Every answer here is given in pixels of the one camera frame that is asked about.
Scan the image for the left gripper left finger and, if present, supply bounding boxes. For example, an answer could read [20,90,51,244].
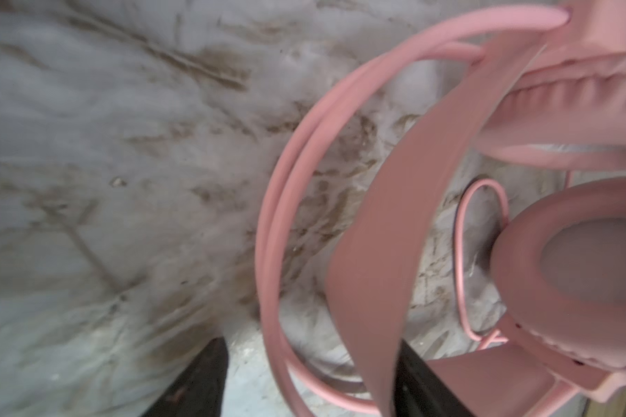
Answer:
[142,337,230,417]

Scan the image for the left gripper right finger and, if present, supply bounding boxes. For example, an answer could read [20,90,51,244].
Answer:
[393,340,474,417]

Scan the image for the pink headphones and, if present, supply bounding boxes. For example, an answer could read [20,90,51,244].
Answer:
[255,1,626,416]

